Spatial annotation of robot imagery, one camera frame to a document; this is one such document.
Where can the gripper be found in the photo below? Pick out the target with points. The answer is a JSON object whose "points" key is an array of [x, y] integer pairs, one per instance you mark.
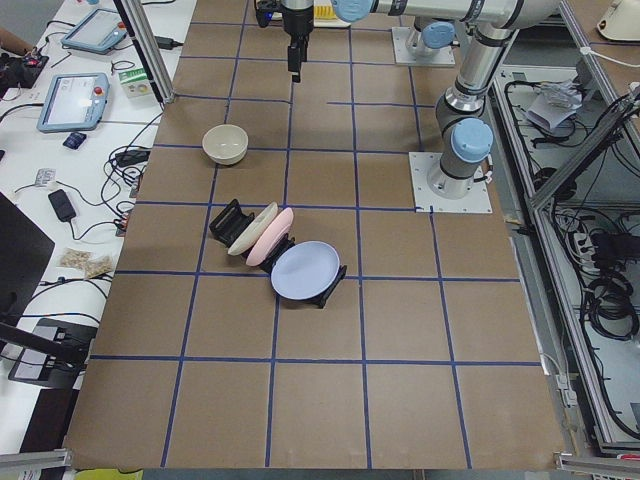
{"points": [[298, 22]]}

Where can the blue plate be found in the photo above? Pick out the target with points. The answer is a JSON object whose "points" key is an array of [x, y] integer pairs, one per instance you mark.
{"points": [[305, 270]]}

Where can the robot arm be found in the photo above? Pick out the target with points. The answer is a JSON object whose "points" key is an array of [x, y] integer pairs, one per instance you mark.
{"points": [[467, 140], [430, 39]]}

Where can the pink plate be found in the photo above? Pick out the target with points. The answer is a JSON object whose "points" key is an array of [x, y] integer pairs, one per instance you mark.
{"points": [[268, 240]]}

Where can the cream plate in rack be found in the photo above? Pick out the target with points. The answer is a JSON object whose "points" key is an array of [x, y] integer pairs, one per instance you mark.
{"points": [[254, 230]]}

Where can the cream bowl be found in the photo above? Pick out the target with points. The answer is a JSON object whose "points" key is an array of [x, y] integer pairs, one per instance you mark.
{"points": [[225, 144]]}

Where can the green white box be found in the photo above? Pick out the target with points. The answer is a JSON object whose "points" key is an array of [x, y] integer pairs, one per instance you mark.
{"points": [[135, 83]]}

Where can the black dish rack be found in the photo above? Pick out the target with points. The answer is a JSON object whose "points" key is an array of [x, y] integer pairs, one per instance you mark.
{"points": [[227, 226]]}

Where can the far teach pendant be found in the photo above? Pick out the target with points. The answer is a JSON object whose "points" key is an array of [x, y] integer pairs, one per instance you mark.
{"points": [[99, 32]]}

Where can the teach pendant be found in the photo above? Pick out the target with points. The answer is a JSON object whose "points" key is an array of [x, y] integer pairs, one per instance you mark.
{"points": [[99, 32], [74, 102]]}

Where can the black power adapter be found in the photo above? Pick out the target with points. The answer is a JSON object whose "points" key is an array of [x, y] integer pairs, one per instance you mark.
{"points": [[131, 157]]}

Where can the near teach pendant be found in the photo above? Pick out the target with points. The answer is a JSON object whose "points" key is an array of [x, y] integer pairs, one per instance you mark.
{"points": [[74, 102]]}

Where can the black phone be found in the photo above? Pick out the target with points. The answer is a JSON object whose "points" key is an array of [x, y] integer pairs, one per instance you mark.
{"points": [[62, 205]]}

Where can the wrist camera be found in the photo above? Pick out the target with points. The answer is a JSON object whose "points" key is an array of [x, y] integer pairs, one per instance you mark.
{"points": [[266, 11]]}

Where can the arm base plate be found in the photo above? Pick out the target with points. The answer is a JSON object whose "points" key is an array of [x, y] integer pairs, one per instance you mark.
{"points": [[402, 45], [476, 201]]}

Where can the aluminium frame post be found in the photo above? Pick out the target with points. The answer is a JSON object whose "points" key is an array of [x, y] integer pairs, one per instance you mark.
{"points": [[140, 32]]}

